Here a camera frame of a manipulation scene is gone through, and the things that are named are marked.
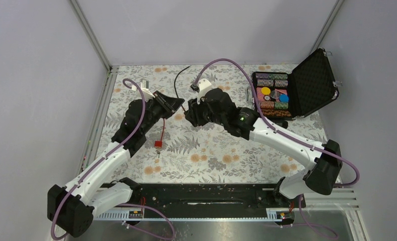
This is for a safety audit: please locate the black poker chip case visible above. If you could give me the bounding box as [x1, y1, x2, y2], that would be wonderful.
[251, 48, 339, 120]

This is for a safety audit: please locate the yellow poker chip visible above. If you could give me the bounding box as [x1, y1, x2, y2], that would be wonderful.
[260, 87, 271, 95]

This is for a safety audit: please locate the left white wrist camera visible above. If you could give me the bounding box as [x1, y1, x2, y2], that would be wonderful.
[137, 80, 155, 102]

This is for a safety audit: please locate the floral tablecloth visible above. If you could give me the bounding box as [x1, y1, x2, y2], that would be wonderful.
[98, 65, 304, 183]

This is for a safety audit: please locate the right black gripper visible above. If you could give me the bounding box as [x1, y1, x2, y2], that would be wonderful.
[185, 93, 226, 128]

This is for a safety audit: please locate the black cable lock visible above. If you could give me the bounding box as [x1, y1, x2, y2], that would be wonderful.
[173, 65, 192, 114]

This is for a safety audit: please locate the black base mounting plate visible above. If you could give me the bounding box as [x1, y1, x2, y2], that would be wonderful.
[128, 183, 306, 219]

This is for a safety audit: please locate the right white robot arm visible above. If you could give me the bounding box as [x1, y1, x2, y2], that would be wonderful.
[184, 88, 342, 207]

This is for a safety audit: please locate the blue poker chip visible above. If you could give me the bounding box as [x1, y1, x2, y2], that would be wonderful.
[279, 94, 289, 103]

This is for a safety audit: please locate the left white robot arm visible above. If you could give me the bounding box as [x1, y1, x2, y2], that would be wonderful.
[47, 91, 185, 240]

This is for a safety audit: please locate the red padlock with keys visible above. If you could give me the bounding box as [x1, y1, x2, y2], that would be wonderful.
[154, 119, 166, 157]

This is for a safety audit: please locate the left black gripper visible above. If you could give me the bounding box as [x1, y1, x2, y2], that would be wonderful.
[142, 91, 185, 134]

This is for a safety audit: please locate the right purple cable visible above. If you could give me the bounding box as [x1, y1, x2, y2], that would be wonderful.
[193, 58, 360, 187]

